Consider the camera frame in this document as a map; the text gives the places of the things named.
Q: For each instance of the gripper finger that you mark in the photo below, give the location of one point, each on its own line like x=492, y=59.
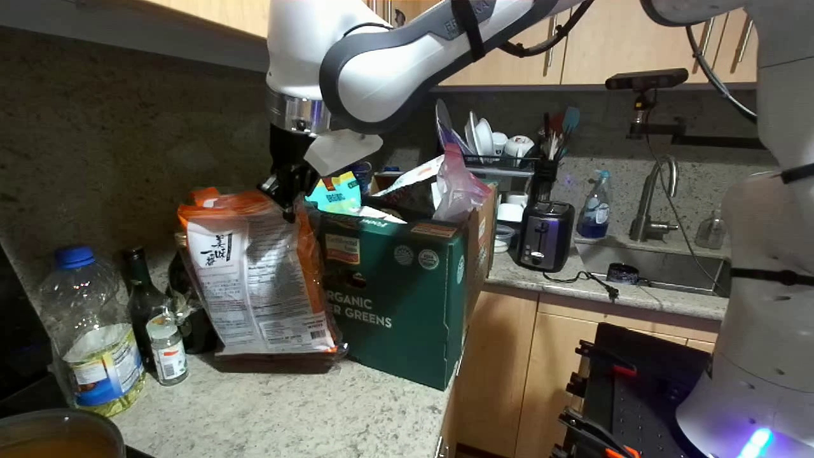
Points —
x=290, y=202
x=268, y=185

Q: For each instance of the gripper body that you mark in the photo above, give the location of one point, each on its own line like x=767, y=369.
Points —
x=289, y=149

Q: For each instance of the orange and white packet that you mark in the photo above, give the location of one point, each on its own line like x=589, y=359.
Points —
x=261, y=286

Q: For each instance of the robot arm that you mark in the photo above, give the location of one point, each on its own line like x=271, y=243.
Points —
x=763, y=286

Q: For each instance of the teal snack packet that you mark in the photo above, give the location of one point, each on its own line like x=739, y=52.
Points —
x=337, y=194

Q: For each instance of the white paper packet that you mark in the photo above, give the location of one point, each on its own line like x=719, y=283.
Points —
x=410, y=178

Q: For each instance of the green cardboard box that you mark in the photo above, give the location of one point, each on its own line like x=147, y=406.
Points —
x=397, y=299

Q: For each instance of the pink plastic bag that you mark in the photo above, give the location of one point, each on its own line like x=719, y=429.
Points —
x=455, y=187

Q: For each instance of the dark green glass bottle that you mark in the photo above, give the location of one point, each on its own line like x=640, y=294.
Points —
x=141, y=299

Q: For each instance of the small jar white label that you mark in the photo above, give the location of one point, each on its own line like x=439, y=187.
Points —
x=168, y=353

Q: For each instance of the dish rack with dishes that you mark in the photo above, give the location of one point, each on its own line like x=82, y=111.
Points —
x=496, y=149

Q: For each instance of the clear plastic container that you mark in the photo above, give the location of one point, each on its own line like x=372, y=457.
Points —
x=503, y=238

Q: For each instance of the stack of white cups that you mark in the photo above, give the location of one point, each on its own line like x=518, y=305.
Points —
x=512, y=207

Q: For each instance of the large plastic bottle blue cap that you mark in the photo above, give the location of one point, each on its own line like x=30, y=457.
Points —
x=95, y=337

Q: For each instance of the black toaster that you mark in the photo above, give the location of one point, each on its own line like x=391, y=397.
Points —
x=545, y=236

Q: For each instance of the black utensil holder with utensils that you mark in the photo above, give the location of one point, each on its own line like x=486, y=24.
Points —
x=550, y=165

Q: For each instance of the wooden base cabinets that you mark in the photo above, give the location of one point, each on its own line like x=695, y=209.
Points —
x=509, y=369

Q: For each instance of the blue spray bottle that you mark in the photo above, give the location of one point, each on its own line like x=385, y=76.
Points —
x=594, y=213

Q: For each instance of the dark bowl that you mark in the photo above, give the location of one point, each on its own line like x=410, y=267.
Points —
x=57, y=436

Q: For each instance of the dark round dish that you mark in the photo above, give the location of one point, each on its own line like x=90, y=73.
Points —
x=622, y=273

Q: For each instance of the metal tap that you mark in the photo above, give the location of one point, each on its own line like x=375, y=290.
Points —
x=645, y=203

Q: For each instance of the sink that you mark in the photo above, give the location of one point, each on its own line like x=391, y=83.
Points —
x=661, y=267

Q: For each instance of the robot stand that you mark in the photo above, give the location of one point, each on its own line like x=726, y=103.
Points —
x=642, y=388

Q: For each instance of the clear soap dispenser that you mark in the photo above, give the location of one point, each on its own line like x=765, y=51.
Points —
x=710, y=232

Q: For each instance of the wooden wall cabinets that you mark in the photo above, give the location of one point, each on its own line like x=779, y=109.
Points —
x=623, y=44

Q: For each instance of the camera on mount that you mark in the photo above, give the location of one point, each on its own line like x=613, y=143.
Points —
x=645, y=81

